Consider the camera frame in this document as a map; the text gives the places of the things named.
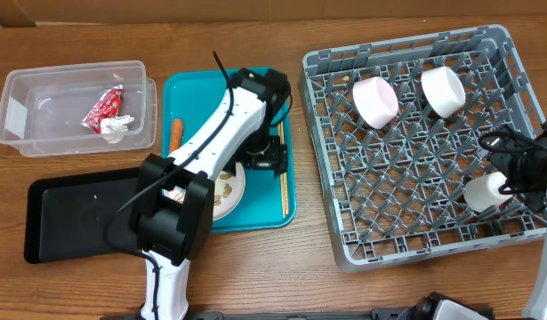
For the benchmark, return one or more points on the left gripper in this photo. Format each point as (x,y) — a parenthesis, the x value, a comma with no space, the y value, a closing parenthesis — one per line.
(275,158)

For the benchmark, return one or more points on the peanuts and rice scraps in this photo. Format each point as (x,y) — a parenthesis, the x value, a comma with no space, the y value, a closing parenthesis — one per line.
(222,190)

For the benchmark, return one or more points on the pink bowl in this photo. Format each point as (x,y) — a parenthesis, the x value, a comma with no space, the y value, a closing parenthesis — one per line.
(375,101)

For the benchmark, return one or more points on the white napkin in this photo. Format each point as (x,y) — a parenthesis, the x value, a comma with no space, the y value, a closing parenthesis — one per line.
(113,129)

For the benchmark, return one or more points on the red snack wrapper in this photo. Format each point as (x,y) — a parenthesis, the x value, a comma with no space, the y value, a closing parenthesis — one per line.
(106,107)

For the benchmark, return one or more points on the white bowl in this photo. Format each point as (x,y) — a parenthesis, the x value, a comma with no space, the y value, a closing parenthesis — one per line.
(443,90)

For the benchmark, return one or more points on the white cup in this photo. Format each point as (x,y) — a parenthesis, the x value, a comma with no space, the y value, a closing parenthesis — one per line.
(483,192)

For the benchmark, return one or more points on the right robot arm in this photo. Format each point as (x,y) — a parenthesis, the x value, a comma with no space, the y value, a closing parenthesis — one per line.
(523,161)

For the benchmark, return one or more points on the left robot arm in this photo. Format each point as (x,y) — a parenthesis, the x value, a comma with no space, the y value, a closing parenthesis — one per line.
(172,213)

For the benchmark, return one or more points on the grey dishwasher rack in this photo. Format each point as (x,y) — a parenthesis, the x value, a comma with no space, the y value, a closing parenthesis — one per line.
(395,195)

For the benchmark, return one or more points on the wooden chopstick right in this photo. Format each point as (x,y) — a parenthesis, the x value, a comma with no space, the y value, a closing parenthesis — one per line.
(285,191)

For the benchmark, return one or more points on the teal serving tray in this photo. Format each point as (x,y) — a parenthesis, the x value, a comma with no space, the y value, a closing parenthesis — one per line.
(268,202)

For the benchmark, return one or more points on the orange carrot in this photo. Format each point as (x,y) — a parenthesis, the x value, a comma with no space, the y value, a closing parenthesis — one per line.
(176,134)

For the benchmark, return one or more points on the clear plastic bin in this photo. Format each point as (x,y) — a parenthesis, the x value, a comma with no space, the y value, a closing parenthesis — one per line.
(42,110)

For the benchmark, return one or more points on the black tray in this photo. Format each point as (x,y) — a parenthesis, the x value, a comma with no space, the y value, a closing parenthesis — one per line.
(66,215)

